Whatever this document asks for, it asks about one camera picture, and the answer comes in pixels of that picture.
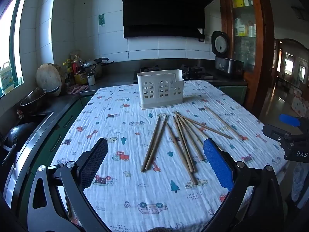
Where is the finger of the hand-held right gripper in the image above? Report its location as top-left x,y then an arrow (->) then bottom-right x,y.
263,124 -> 294,148
279,114 -> 309,136

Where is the black wok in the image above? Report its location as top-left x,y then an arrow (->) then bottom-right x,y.
0,122 -> 38,167

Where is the black range hood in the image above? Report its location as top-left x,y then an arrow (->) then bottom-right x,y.
119,0 -> 216,39

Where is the pink cloth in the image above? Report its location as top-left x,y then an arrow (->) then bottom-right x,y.
66,84 -> 89,95

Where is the round wooden cutting board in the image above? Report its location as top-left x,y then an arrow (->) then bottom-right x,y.
36,63 -> 64,95

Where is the black gas stove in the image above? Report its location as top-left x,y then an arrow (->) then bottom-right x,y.
133,65 -> 214,84

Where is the green bottle yellow cap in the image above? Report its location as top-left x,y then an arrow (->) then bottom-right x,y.
64,59 -> 73,78

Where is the printed cartoon blanket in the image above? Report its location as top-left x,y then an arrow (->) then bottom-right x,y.
49,80 -> 290,232

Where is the white detergent jug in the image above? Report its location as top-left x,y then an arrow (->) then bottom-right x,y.
0,61 -> 15,93

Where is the cartoon cat play fence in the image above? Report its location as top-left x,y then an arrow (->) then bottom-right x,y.
288,87 -> 307,116

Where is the steel pressure cooker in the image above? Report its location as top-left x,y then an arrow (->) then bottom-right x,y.
83,57 -> 114,79

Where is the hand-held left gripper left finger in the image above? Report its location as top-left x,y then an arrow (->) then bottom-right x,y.
28,137 -> 111,232

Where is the steel pan black handle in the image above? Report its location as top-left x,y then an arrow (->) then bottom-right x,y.
20,86 -> 61,113

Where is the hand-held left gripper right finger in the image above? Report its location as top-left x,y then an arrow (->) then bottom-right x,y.
203,138 -> 285,232

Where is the pile of wooden chopsticks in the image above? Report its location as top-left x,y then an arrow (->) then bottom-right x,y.
140,105 -> 245,186

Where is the large sauce bottle yellow label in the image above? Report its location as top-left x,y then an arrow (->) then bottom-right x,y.
72,54 -> 88,85

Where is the dark rice cooker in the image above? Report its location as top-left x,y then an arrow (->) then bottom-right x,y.
211,31 -> 244,76

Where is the window with green frame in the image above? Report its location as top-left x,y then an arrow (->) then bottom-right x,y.
0,0 -> 32,97

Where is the white utensil holder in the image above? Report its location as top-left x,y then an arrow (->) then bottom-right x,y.
137,69 -> 184,110

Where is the wooden glass cabinet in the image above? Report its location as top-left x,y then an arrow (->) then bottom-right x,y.
217,0 -> 276,116

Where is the green base cabinet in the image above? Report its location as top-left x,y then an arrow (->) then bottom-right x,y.
217,84 -> 249,107
19,94 -> 102,199

